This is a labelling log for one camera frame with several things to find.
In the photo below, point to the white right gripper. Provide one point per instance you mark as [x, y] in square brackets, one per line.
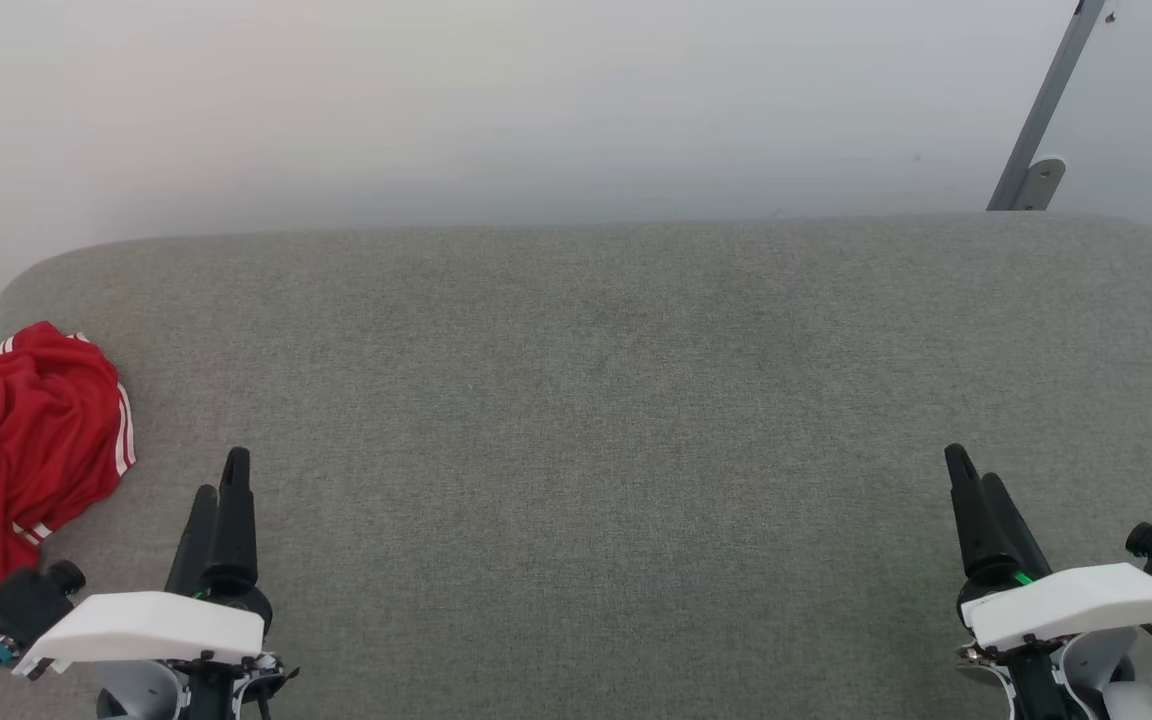
[1076, 600]

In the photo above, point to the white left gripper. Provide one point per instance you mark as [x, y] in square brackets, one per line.
[146, 625]

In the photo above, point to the red white-striped sports garment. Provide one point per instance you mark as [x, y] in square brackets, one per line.
[26, 440]

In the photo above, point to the grey fabric sofa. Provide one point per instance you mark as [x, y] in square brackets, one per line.
[596, 420]

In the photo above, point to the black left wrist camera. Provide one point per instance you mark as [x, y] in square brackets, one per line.
[21, 605]

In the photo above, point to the grey metal bracket pole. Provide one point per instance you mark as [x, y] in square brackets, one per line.
[1046, 110]

